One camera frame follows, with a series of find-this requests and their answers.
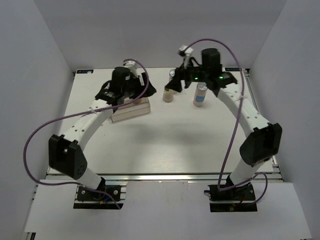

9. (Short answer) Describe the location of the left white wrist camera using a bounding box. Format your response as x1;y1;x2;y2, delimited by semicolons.
123;60;138;77

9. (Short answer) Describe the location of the yellow lid spice bottle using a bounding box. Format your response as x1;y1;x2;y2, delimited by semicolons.
162;87;174;103

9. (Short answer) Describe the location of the blue corner sticker left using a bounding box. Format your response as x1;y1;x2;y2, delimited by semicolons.
75;69;94;74

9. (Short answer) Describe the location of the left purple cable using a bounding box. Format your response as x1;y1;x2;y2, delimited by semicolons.
23;58;151;210

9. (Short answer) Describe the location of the blue corner sticker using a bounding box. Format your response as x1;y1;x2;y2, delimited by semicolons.
224;67;242;72
75;69;94;74

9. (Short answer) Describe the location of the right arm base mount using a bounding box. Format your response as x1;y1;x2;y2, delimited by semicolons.
203;182;258;213

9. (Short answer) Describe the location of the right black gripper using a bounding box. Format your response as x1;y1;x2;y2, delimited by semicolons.
165;58;209;93

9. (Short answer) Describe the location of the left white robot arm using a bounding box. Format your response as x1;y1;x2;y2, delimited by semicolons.
48;66;156;200

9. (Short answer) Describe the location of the silver lid blue-label shaker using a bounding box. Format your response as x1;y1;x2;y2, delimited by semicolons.
193;82;208;107

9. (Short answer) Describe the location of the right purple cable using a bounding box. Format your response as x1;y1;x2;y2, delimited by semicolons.
183;38;270;207

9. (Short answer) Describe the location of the purple cable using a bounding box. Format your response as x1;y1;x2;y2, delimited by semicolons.
183;38;270;207
23;58;151;210

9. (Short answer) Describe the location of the aluminium table front rail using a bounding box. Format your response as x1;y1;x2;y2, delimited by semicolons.
45;173;283;181

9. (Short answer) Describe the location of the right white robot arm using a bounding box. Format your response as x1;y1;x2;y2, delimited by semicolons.
165;45;282;200

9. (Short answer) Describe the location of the clear tiered acrylic rack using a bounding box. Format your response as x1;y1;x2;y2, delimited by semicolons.
110;97;151;123

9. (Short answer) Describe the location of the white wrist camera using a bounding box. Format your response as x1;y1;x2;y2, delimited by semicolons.
178;45;194;69
123;60;138;77

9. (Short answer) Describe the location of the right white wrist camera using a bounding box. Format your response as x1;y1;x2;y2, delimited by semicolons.
178;45;194;69

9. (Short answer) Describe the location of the blue corner sticker right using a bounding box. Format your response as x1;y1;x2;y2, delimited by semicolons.
224;67;242;72

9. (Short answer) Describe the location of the tall silver lid shaker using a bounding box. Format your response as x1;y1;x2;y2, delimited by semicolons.
168;69;177;94

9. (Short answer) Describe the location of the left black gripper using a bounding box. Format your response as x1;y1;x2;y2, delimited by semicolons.
121;72;155;99

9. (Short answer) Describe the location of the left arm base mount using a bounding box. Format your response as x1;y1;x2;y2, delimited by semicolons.
73;182;127;210

